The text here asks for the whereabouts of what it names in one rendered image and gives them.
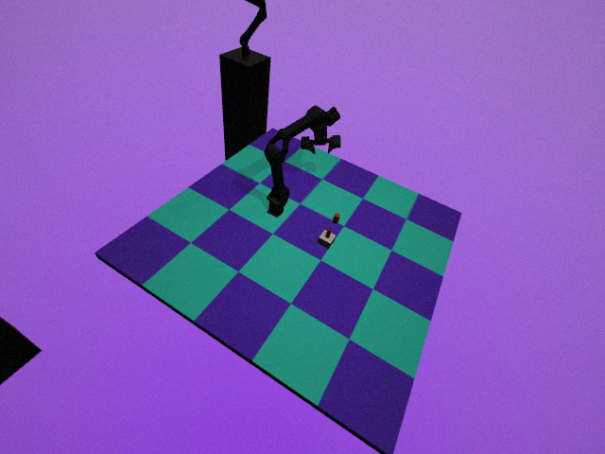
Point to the beige block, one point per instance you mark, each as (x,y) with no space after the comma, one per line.
(326,242)

